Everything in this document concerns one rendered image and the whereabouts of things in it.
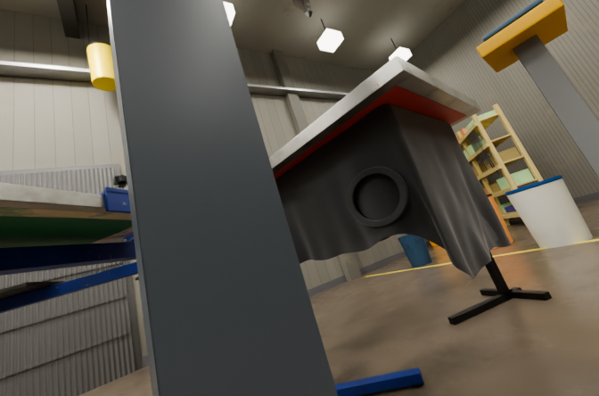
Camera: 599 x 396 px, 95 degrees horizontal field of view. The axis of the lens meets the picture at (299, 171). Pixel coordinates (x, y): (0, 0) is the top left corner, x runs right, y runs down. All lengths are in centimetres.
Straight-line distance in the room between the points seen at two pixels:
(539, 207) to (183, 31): 374
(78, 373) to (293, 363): 440
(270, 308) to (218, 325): 6
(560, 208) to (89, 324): 554
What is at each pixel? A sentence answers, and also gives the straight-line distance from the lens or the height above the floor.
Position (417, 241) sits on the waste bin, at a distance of 498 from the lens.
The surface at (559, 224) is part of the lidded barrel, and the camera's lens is 393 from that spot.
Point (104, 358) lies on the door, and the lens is 469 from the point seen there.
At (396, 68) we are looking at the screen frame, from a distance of 63.
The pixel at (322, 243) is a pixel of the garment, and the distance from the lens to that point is 85.
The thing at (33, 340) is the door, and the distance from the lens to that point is 476.
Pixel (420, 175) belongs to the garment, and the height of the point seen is 76.
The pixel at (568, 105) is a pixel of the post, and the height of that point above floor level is 78.
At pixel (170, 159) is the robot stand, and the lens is 38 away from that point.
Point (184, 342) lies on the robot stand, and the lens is 34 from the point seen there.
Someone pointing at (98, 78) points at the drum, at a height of 411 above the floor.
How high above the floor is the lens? 67
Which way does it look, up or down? 17 degrees up
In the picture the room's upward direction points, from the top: 18 degrees counter-clockwise
